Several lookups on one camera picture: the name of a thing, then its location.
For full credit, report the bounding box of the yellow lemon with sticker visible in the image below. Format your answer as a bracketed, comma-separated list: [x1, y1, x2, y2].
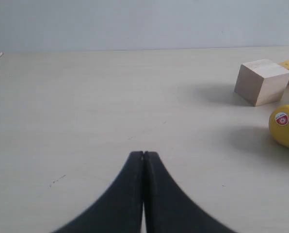
[269, 104, 289, 148]

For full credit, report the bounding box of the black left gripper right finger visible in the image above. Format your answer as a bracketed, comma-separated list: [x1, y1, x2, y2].
[143, 151, 234, 233]

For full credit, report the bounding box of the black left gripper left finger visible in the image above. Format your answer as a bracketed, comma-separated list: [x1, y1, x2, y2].
[55, 151, 144, 233]

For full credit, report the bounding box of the light wooden cube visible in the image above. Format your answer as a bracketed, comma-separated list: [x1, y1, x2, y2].
[234, 59, 289, 106]

